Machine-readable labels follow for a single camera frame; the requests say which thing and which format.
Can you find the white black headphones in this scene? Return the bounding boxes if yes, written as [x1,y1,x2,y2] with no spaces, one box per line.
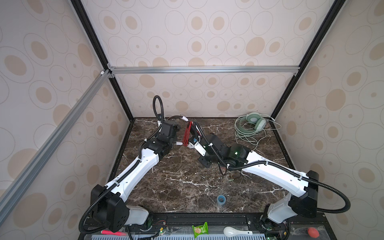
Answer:
[168,116,192,147]

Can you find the red headphone cable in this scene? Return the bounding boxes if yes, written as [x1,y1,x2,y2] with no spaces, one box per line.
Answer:
[182,120,193,147]

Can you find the green headphone cable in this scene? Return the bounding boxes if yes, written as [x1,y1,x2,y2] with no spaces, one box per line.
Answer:
[234,113,281,151]

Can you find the green headphones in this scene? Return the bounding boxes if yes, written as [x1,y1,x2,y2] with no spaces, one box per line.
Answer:
[246,112,267,133]

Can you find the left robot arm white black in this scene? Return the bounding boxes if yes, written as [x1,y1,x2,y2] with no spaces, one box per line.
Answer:
[79,96,179,235]

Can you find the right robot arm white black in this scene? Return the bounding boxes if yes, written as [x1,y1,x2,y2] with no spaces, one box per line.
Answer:
[190,121,351,224]

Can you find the blue tape roll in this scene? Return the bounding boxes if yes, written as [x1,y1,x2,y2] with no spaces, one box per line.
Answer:
[217,195,226,206]

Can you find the green snack packet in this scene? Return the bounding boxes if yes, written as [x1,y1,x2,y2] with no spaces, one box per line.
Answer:
[192,222,209,239]

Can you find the white ceramic spoon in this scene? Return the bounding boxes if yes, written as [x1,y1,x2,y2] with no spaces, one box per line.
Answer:
[223,227,253,238]

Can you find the pink marker pen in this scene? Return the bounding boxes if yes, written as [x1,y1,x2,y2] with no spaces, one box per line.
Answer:
[101,230,127,236]

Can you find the red ball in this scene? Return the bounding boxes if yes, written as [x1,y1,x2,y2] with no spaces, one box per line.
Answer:
[307,227,320,239]

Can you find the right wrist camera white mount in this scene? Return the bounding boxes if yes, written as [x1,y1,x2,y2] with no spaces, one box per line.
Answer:
[187,138,207,157]

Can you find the left diagonal aluminium rail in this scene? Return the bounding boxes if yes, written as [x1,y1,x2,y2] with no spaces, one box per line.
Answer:
[0,69,111,224]

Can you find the horizontal aluminium rail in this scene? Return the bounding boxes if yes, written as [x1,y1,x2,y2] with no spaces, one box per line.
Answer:
[111,66,300,75]

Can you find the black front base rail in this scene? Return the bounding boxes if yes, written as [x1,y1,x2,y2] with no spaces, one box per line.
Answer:
[80,213,336,240]

